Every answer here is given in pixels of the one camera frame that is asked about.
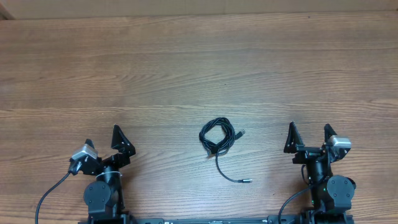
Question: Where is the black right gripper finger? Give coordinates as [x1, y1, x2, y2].
[324, 123, 336, 142]
[284, 121, 304, 154]

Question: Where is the black USB cable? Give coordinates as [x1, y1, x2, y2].
[198, 116, 253, 184]

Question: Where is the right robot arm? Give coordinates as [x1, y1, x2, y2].
[284, 122, 356, 223]

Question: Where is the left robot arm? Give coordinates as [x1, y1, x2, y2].
[83, 124, 137, 224]

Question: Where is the right camera black cable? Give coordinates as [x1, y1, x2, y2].
[277, 164, 327, 224]

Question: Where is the camera black cable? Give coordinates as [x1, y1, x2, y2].
[277, 164, 327, 224]
[34, 160, 82, 224]

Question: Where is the left camera black cable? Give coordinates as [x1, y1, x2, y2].
[34, 160, 82, 224]

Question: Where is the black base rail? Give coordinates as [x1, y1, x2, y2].
[78, 215, 354, 224]

